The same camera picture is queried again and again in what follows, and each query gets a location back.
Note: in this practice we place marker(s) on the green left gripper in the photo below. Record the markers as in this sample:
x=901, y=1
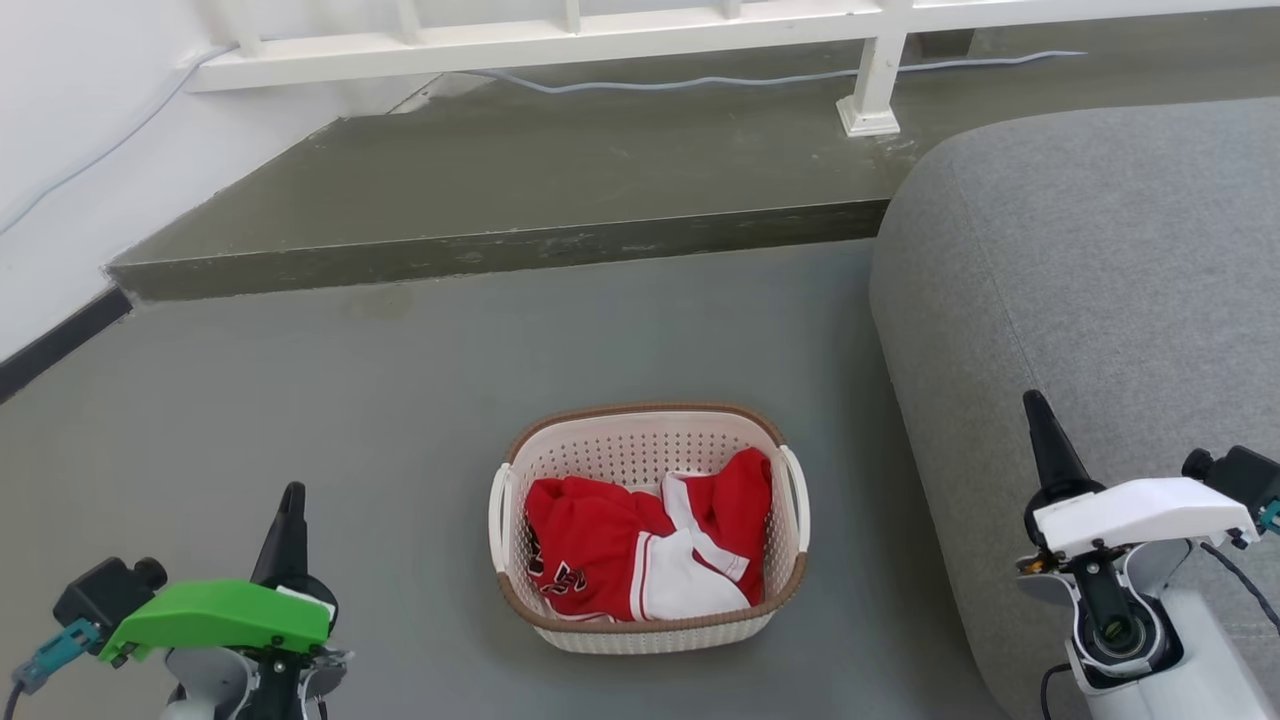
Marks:
x=215, y=615

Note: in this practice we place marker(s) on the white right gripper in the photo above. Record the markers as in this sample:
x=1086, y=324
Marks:
x=1150, y=510

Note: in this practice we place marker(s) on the white plastic laundry basket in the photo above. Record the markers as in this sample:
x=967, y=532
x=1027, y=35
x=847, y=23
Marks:
x=640, y=440

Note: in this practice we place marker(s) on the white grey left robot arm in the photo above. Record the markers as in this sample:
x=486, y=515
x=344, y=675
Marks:
x=205, y=682

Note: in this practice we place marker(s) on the grey fabric sofa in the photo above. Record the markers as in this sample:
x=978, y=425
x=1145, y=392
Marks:
x=1100, y=280

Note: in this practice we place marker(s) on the red and white sports jersey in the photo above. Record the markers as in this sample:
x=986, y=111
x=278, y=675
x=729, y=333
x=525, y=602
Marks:
x=590, y=535

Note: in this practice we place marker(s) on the black baseboard strip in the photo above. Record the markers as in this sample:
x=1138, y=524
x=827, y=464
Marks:
x=55, y=345

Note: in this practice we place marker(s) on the raised grey concrete step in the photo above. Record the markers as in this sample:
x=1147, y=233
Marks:
x=560, y=170

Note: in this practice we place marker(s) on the white metal railing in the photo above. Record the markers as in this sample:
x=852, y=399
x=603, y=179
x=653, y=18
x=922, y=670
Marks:
x=560, y=40

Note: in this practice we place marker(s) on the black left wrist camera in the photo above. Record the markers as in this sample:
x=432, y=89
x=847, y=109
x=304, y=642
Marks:
x=105, y=592

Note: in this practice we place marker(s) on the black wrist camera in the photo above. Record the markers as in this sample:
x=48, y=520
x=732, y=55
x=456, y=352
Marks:
x=105, y=592
x=1240, y=475

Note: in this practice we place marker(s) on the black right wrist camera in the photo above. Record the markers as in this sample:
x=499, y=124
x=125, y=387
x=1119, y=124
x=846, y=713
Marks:
x=1240, y=475

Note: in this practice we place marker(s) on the teal left camera connector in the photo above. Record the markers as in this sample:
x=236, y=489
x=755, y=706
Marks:
x=55, y=652

